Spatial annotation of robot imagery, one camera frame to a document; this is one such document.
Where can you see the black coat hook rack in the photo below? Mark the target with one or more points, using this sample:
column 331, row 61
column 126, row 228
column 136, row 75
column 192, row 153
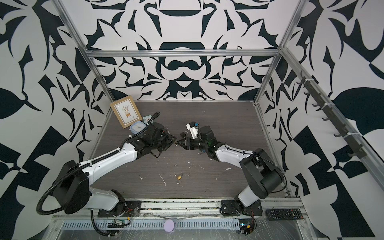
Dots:
column 331, row 128

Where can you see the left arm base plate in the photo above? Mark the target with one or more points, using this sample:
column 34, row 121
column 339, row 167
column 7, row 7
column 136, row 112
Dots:
column 128, row 209

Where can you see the wooden picture frame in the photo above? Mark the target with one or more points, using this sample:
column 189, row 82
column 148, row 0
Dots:
column 126, row 111

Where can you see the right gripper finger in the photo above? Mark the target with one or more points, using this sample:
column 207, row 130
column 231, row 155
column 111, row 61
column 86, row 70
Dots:
column 185, row 136
column 185, row 144

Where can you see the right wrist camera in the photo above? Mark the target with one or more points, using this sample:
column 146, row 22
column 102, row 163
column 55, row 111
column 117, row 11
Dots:
column 193, row 127

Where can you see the white slotted cable duct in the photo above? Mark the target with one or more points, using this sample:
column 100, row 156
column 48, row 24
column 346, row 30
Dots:
column 153, row 224

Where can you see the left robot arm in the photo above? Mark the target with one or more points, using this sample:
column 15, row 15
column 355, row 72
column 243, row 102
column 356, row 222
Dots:
column 72, row 190

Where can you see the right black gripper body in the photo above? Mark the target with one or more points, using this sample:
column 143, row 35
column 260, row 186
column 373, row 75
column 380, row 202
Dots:
column 198, row 144

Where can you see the green square alarm clock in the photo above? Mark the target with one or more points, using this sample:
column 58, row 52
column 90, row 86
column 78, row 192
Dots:
column 147, row 119

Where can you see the purple round lid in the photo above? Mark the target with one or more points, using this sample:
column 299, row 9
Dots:
column 169, row 226

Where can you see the left circuit board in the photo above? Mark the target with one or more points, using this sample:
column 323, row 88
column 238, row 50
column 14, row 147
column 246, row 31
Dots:
column 119, row 223

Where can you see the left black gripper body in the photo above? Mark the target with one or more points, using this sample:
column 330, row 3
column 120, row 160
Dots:
column 165, row 141

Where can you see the circuit board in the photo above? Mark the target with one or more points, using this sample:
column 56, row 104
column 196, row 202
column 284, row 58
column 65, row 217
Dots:
column 119, row 223
column 247, row 226

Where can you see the black remote control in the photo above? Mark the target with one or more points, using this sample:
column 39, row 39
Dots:
column 284, row 214

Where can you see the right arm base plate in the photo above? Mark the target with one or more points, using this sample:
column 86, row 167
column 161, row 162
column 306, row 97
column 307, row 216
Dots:
column 235, row 208

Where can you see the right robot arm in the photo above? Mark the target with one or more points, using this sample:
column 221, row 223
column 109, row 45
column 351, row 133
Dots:
column 262, row 174

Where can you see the blue square alarm clock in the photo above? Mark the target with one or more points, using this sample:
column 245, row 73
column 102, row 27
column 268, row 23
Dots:
column 138, row 127

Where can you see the right circuit board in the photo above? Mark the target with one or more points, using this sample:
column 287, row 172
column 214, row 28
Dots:
column 247, row 226

